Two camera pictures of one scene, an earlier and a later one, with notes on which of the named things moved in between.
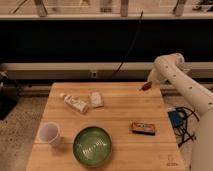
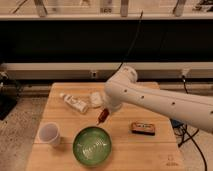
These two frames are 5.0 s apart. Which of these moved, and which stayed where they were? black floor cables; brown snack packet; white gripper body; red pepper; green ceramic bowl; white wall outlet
Moved: red pepper; white gripper body
Stayed: white wall outlet; brown snack packet; black floor cables; green ceramic bowl
